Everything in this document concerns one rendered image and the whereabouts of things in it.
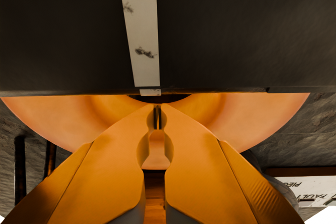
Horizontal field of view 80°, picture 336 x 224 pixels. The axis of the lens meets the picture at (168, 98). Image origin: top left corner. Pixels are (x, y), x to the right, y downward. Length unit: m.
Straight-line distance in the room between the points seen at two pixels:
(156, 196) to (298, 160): 0.33
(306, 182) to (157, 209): 0.37
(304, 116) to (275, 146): 0.16
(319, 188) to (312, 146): 0.15
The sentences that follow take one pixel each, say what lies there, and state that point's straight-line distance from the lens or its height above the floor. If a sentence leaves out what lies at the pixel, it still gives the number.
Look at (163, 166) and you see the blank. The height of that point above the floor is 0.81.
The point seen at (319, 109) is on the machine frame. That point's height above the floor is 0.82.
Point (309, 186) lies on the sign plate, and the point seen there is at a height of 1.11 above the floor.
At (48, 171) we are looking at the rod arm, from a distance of 0.24.
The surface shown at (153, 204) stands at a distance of 0.23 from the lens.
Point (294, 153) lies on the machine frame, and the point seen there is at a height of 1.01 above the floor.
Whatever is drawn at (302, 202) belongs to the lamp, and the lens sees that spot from 0.63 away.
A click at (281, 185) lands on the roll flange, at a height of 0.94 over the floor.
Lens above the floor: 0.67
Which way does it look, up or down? 44 degrees up
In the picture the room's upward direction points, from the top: 180 degrees clockwise
